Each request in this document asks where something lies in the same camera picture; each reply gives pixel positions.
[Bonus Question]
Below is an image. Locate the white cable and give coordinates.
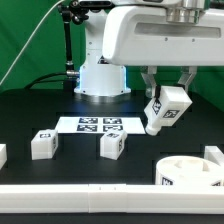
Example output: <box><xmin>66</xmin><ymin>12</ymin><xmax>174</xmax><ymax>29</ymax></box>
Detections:
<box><xmin>0</xmin><ymin>0</ymin><xmax>65</xmax><ymax>86</ymax></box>

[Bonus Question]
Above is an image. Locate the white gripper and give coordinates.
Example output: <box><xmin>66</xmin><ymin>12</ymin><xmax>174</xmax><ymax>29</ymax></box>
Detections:
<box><xmin>102</xmin><ymin>6</ymin><xmax>224</xmax><ymax>98</ymax></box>

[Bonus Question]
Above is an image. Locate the paper sheet with fiducial tags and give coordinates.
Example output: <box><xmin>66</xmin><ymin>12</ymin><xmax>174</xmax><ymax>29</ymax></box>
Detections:
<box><xmin>55</xmin><ymin>117</ymin><xmax>145</xmax><ymax>134</ymax></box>

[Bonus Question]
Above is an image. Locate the white round stool seat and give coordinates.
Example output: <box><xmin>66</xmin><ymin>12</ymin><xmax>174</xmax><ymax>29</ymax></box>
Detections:
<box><xmin>155</xmin><ymin>156</ymin><xmax>224</xmax><ymax>186</ymax></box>

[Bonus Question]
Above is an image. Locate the black cable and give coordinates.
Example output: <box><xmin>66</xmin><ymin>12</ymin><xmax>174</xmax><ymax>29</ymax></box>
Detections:
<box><xmin>23</xmin><ymin>72</ymin><xmax>79</xmax><ymax>90</ymax></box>

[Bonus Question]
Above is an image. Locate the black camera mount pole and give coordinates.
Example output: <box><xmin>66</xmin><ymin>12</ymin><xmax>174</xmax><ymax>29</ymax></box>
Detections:
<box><xmin>58</xmin><ymin>0</ymin><xmax>88</xmax><ymax>77</ymax></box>

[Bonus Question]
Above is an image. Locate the white U-shaped obstacle wall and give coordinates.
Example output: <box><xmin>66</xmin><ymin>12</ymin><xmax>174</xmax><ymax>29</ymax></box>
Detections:
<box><xmin>0</xmin><ymin>143</ymin><xmax>224</xmax><ymax>215</ymax></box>

